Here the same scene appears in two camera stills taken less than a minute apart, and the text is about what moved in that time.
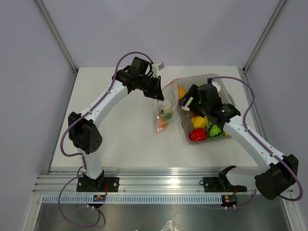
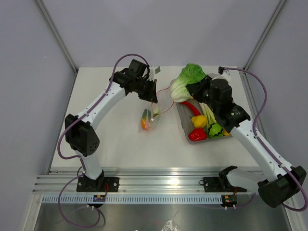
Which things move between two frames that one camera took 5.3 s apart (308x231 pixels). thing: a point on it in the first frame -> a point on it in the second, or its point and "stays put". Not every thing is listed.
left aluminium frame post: x=57 y=36 stays put
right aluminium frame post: x=264 y=35 stays put
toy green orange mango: x=166 y=117 -> x=146 y=119
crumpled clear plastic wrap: x=170 y=225 stays put
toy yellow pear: x=199 y=122 stays put
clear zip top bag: x=167 y=104 -> x=150 y=115
